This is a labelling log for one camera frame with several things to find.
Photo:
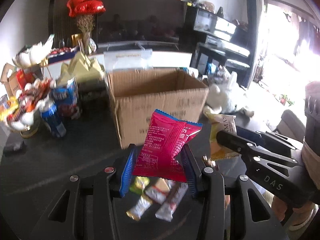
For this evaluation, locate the white plush sheep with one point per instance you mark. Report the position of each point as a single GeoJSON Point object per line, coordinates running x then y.
{"type": "Point", "coordinates": [225, 95]}

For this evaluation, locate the brown cardboard box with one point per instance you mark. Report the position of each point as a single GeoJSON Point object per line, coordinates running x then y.
{"type": "Point", "coordinates": [135, 94]}

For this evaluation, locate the white gold candy packet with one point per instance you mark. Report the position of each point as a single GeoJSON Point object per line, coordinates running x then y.
{"type": "Point", "coordinates": [141, 206]}

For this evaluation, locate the white cheese snack packet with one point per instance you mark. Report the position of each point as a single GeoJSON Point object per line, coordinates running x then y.
{"type": "Point", "coordinates": [160, 190]}

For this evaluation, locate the black upright piano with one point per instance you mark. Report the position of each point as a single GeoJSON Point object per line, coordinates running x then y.
{"type": "Point", "coordinates": [204, 26]}

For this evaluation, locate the blue snack cup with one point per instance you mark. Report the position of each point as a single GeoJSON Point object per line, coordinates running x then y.
{"type": "Point", "coordinates": [66, 99]}

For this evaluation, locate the dried flower vase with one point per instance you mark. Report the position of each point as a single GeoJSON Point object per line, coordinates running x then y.
{"type": "Point", "coordinates": [86, 24]}

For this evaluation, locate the blue tray of candies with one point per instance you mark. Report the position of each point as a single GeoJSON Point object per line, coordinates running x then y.
{"type": "Point", "coordinates": [62, 54]}

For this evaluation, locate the blue soda can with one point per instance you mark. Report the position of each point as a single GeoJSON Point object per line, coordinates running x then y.
{"type": "Point", "coordinates": [52, 120]}

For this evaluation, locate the green yellow candy packet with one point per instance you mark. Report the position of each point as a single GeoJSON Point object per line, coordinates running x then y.
{"type": "Point", "coordinates": [139, 185]}

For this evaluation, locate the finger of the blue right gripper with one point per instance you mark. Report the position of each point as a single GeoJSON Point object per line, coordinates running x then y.
{"type": "Point", "coordinates": [249, 135]}
{"type": "Point", "coordinates": [231, 144]}

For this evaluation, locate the gold mountain tissue box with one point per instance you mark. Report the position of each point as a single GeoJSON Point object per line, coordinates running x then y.
{"type": "Point", "coordinates": [81, 69]}

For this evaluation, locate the white shell snack bowl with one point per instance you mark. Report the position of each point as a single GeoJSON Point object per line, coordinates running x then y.
{"type": "Point", "coordinates": [18, 113]}

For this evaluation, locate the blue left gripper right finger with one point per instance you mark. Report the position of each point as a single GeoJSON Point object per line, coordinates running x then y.
{"type": "Point", "coordinates": [191, 169]}

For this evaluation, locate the black piano bench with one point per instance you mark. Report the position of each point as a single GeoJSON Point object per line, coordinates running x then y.
{"type": "Point", "coordinates": [236, 58]}

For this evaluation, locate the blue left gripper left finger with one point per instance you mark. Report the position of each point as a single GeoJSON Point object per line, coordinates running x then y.
{"type": "Point", "coordinates": [128, 168]}

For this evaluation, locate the red snack packet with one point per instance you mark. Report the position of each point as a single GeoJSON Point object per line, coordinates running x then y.
{"type": "Point", "coordinates": [164, 140]}

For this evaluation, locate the clear bag of pistachios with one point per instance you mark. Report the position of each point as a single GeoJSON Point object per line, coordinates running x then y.
{"type": "Point", "coordinates": [127, 59]}

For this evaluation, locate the black television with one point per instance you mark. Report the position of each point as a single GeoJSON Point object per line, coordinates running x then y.
{"type": "Point", "coordinates": [140, 20]}

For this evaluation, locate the brown white snack bar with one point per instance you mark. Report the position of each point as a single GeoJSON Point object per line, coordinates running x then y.
{"type": "Point", "coordinates": [170, 205]}

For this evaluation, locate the upper white shell bowl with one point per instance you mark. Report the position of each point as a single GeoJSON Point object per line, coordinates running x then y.
{"type": "Point", "coordinates": [34, 55]}

